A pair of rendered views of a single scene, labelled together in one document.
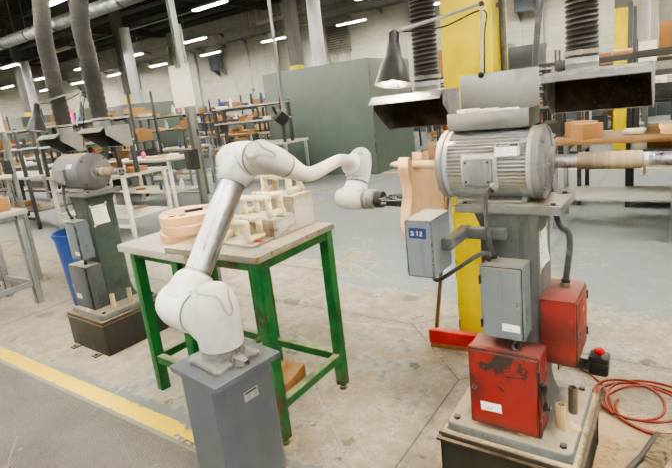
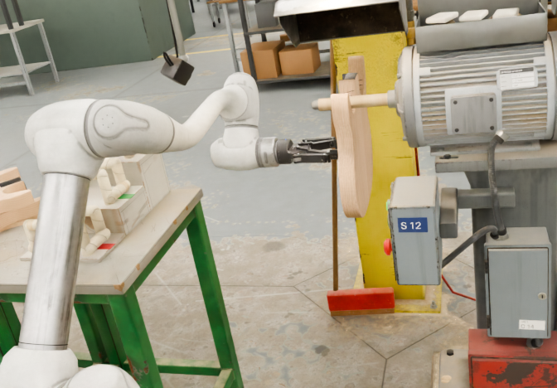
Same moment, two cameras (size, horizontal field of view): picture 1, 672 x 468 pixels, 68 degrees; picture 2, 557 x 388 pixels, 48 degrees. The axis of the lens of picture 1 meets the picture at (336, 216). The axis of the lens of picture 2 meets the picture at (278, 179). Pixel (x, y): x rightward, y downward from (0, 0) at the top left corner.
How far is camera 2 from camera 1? 0.66 m
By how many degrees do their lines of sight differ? 19
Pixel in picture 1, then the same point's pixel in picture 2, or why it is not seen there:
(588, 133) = not seen: outside the picture
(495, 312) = (509, 307)
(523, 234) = (537, 194)
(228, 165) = (60, 149)
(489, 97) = not seen: outside the picture
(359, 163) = (246, 100)
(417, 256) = (412, 257)
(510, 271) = (534, 252)
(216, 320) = not seen: outside the picture
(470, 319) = (378, 272)
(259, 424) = not seen: outside the picture
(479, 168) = (478, 109)
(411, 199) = (353, 155)
